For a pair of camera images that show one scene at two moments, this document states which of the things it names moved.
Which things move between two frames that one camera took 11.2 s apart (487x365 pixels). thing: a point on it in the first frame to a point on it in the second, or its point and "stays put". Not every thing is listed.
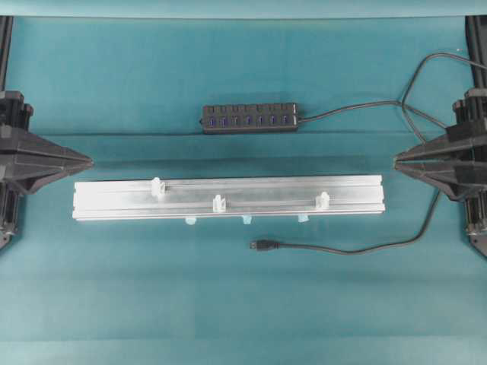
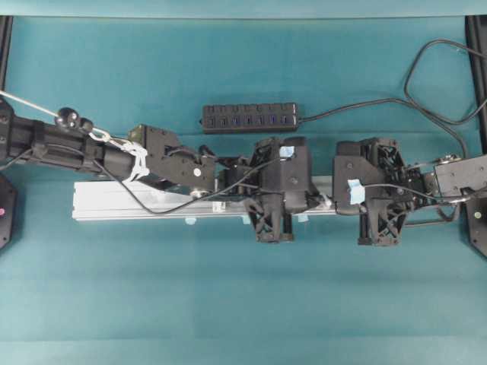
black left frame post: x=6 y=30 stays put
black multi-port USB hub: x=249 y=117 stays put
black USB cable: x=259 y=245 to x=444 y=121
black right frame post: x=476 y=45 stays put
